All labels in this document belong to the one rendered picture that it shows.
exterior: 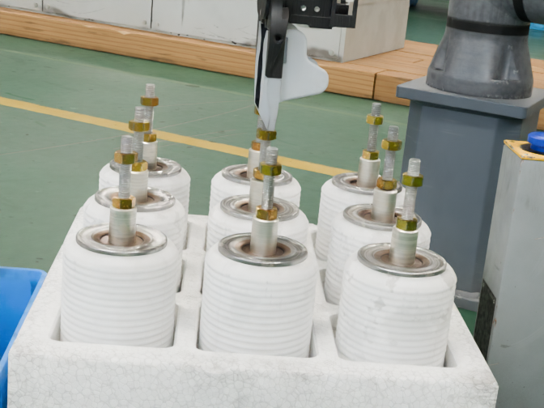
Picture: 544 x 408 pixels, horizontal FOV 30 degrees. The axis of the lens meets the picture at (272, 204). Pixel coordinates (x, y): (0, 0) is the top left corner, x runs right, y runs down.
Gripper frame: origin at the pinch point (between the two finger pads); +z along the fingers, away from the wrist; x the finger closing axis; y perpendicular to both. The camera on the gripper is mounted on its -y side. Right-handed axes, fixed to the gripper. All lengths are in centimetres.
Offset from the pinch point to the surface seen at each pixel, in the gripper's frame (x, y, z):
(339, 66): 202, 48, 27
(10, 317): 15.4, -24.0, 28.3
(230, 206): -0.2, -2.2, 9.2
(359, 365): -18.4, 7.4, 16.6
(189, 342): -15.1, -6.2, 16.6
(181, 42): 232, 3, 27
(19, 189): 86, -31, 35
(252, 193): -0.7, -0.2, 7.8
